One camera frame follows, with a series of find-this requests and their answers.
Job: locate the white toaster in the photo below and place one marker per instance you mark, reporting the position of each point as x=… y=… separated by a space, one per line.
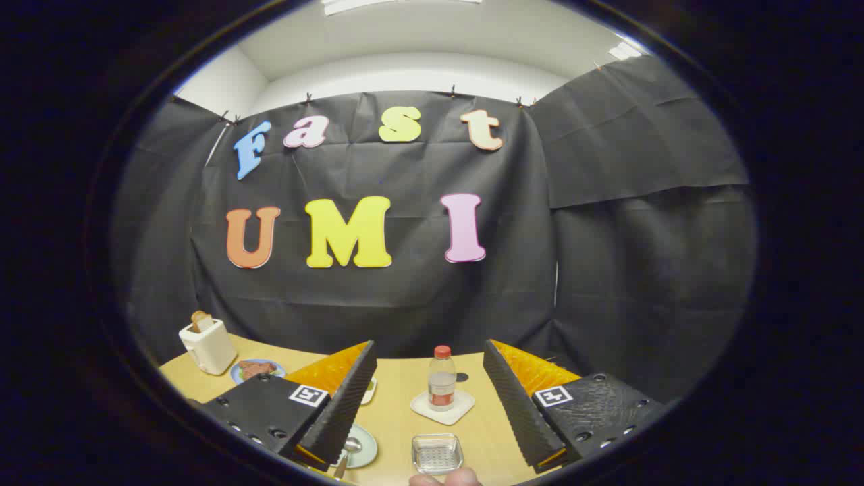
x=209 y=347

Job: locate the clear water bottle red cap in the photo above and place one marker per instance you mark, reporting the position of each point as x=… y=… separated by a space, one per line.
x=442 y=385

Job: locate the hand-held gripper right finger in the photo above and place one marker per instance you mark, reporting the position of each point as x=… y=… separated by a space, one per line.
x=513 y=398

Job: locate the brown steak with vegetables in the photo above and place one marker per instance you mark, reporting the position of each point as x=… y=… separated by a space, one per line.
x=256 y=369

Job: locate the small ceiling light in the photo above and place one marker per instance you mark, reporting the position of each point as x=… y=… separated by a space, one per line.
x=624 y=50

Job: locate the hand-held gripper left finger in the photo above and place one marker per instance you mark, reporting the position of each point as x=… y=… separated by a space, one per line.
x=344 y=398

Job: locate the pale green plate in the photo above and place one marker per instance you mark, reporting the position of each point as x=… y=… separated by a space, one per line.
x=368 y=455

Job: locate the blue rimmed plate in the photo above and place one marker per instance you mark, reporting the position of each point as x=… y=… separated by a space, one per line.
x=237 y=373

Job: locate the white divided dish with grains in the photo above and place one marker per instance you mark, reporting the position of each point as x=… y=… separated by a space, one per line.
x=370 y=391

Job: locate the toasted bread slice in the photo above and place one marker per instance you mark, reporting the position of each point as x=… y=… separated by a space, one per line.
x=201 y=320

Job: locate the white square coaster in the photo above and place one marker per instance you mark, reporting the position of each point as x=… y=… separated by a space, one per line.
x=425 y=408

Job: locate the long ceiling light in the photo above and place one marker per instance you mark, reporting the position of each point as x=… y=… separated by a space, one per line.
x=364 y=5

